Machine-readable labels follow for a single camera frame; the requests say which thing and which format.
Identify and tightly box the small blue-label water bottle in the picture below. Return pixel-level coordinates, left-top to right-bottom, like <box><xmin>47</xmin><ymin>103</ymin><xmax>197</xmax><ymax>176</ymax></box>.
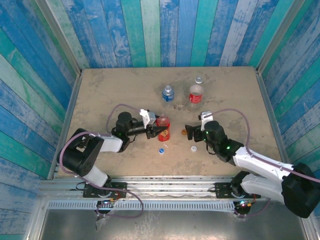
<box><xmin>161</xmin><ymin>84</ymin><xmax>175</xmax><ymax>103</ymax></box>

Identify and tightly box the clear bottle with red label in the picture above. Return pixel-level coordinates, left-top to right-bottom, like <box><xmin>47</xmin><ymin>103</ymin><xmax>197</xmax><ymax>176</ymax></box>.
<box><xmin>188</xmin><ymin>76</ymin><xmax>206</xmax><ymax>105</ymax></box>

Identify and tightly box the grey sheet metal panel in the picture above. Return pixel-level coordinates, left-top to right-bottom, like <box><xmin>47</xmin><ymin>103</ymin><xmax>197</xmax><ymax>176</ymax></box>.
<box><xmin>37</xmin><ymin>208</ymin><xmax>310</xmax><ymax>240</ymax></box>

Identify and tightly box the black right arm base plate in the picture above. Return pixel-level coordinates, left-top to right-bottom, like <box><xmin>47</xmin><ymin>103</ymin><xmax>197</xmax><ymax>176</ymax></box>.
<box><xmin>214</xmin><ymin>182</ymin><xmax>261</xmax><ymax>200</ymax></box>

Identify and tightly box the aluminium table side rail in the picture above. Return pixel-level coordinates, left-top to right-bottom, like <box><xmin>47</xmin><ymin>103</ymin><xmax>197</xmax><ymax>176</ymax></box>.
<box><xmin>47</xmin><ymin>73</ymin><xmax>83</xmax><ymax>180</ymax></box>
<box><xmin>255</xmin><ymin>69</ymin><xmax>288</xmax><ymax>163</ymax></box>

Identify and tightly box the aluminium corner post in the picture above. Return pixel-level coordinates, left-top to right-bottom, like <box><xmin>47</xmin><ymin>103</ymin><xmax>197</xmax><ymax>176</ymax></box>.
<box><xmin>255</xmin><ymin>0</ymin><xmax>308</xmax><ymax>74</ymax></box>
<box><xmin>33</xmin><ymin>0</ymin><xmax>83</xmax><ymax>77</ymax></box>

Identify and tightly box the aluminium mounting rail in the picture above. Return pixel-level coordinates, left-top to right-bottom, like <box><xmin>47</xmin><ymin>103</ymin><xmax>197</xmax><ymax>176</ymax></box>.
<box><xmin>38</xmin><ymin>175</ymin><xmax>283</xmax><ymax>201</ymax></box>

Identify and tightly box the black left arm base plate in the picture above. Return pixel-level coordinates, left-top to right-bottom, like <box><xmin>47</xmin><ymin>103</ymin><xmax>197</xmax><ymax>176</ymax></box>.
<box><xmin>82</xmin><ymin>181</ymin><xmax>128</xmax><ymax>199</ymax></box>

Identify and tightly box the slotted grey cable duct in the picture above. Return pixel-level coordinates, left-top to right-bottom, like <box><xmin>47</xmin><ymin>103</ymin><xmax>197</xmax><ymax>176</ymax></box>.
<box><xmin>46</xmin><ymin>200</ymin><xmax>237</xmax><ymax>211</ymax></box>

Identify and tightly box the red juice bottle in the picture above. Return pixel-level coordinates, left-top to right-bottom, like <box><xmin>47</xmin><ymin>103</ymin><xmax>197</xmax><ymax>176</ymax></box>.
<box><xmin>155</xmin><ymin>113</ymin><xmax>172</xmax><ymax>142</ymax></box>

